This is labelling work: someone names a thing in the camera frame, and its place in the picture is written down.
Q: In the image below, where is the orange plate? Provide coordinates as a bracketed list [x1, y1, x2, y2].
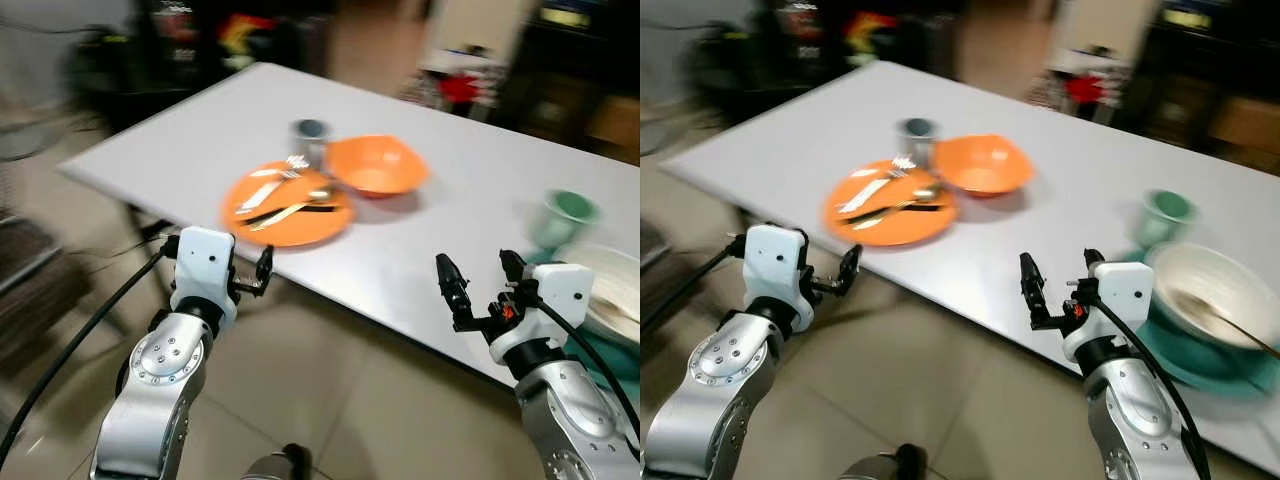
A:
[222, 162, 356, 248]
[823, 160, 959, 247]

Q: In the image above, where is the dark slim knife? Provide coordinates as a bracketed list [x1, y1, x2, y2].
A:
[848, 198, 946, 226]
[240, 197, 336, 226]

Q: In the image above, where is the green cup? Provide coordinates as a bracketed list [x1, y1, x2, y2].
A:
[1140, 190, 1198, 251]
[528, 190, 601, 253]

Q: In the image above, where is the silver fork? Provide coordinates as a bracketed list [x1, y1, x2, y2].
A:
[235, 155, 311, 214]
[838, 155, 917, 214]

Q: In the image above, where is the white bowl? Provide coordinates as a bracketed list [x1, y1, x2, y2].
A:
[560, 245, 641, 346]
[1145, 242, 1280, 351]

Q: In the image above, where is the teal plate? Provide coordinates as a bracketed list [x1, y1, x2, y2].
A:
[525, 250, 641, 391]
[1130, 250, 1280, 398]

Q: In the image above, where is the grey cup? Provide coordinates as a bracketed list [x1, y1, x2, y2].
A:
[896, 117, 939, 168]
[290, 118, 333, 169]

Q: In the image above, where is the orange bowl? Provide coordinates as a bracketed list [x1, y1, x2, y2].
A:
[932, 134, 1036, 197]
[325, 135, 431, 198]

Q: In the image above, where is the gold spoon in white bowl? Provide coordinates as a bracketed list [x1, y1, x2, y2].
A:
[1175, 292, 1280, 359]

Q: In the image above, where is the brown cardboard box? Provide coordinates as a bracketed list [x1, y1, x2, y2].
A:
[1210, 97, 1280, 156]
[585, 95, 641, 151]

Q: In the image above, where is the red object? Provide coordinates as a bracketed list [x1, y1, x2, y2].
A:
[437, 72, 481, 106]
[1065, 75, 1106, 106]

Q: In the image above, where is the black shelf with colourful items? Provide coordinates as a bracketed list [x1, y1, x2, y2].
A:
[690, 0, 956, 101]
[70, 0, 336, 131]

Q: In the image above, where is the black cabinet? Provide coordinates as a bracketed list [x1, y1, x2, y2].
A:
[490, 0, 641, 161]
[1110, 0, 1280, 171]

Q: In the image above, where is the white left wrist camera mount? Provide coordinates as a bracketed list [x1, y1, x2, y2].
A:
[745, 224, 813, 306]
[170, 227, 238, 311]

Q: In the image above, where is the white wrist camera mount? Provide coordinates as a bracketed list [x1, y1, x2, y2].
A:
[1063, 260, 1156, 361]
[170, 227, 238, 311]
[745, 224, 813, 306]
[490, 263, 597, 363]

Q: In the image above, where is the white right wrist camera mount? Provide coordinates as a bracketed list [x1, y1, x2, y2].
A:
[1063, 260, 1156, 361]
[490, 263, 597, 363]

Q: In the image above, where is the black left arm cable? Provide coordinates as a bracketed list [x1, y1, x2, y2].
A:
[0, 250, 171, 471]
[640, 245, 746, 331]

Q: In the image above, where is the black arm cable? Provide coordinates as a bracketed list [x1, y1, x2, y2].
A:
[640, 245, 746, 331]
[0, 250, 171, 471]
[1090, 290, 1211, 480]
[515, 290, 641, 451]

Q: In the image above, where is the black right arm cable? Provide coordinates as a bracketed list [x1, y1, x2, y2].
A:
[1090, 290, 1211, 480]
[515, 290, 641, 451]

